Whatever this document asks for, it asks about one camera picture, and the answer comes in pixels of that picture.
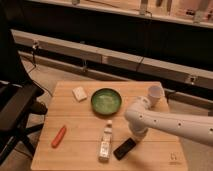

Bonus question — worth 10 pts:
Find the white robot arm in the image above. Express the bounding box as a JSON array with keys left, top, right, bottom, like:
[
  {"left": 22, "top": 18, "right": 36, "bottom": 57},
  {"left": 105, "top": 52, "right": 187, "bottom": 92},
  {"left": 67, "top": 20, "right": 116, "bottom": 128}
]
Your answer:
[{"left": 124, "top": 96, "right": 213, "bottom": 146}]

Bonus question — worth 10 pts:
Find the black cable on floor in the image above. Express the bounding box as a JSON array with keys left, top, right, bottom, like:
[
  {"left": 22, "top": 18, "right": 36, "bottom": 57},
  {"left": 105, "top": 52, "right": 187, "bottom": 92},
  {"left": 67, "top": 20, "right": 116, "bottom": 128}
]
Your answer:
[{"left": 20, "top": 53, "right": 54, "bottom": 98}]

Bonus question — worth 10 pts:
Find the green round bowl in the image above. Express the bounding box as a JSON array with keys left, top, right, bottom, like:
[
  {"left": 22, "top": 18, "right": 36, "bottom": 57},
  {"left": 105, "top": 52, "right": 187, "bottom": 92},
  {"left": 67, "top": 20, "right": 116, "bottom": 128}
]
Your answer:
[{"left": 91, "top": 88, "right": 122, "bottom": 116}]

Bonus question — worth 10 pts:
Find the white paper cup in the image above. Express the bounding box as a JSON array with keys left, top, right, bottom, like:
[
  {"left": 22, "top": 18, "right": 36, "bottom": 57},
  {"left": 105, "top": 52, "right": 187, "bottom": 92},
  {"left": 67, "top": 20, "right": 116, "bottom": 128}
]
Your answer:
[{"left": 148, "top": 85, "right": 163, "bottom": 104}]

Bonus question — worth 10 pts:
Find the black office chair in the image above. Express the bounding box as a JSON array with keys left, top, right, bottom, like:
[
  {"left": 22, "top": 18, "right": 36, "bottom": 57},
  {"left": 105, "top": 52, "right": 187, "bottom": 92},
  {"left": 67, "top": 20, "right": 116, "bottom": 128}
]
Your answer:
[{"left": 0, "top": 3, "right": 47, "bottom": 165}]

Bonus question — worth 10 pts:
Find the small clear bottle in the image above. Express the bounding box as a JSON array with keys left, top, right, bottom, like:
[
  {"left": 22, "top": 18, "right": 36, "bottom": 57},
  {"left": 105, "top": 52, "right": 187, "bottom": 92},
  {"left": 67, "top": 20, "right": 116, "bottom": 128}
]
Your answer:
[{"left": 98, "top": 120, "right": 112, "bottom": 162}]

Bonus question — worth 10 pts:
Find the black smartphone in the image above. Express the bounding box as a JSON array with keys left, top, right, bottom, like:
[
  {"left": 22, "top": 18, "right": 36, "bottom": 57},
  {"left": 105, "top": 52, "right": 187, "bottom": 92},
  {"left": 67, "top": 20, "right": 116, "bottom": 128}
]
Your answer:
[{"left": 113, "top": 138, "right": 136, "bottom": 160}]

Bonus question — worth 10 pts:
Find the orange carrot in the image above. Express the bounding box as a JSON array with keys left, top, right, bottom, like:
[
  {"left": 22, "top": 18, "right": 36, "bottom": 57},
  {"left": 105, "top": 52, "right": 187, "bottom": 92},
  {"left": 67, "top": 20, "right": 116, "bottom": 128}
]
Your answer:
[{"left": 51, "top": 126, "right": 67, "bottom": 148}]

